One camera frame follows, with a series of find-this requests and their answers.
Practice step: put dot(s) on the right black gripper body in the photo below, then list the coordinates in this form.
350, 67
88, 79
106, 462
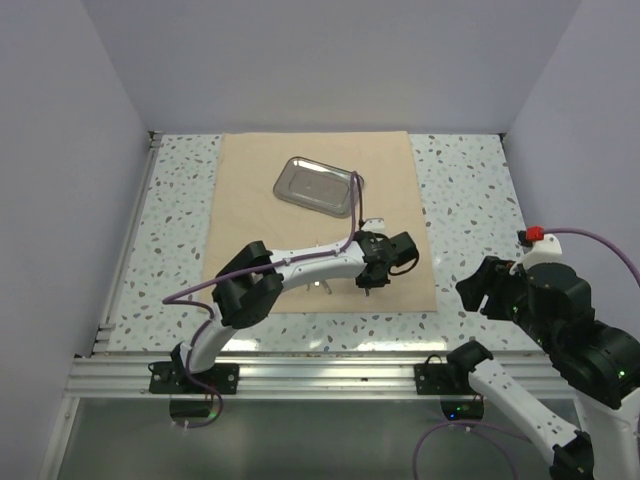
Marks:
507, 300

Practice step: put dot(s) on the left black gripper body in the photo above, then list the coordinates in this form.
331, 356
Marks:
367, 281

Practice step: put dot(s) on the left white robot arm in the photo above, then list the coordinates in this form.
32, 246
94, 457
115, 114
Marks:
247, 288

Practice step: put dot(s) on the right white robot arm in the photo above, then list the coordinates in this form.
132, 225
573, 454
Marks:
601, 364

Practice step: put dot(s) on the stainless steel instrument tray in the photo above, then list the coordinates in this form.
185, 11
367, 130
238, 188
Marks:
315, 186

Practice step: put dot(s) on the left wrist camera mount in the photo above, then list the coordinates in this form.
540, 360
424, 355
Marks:
376, 225

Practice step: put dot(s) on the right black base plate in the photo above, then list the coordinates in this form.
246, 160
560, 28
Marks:
436, 376

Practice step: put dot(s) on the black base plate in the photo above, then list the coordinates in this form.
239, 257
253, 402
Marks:
436, 376
165, 379

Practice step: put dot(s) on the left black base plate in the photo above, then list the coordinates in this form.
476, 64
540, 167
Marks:
165, 379

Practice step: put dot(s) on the aluminium front rail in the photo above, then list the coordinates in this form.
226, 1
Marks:
353, 376

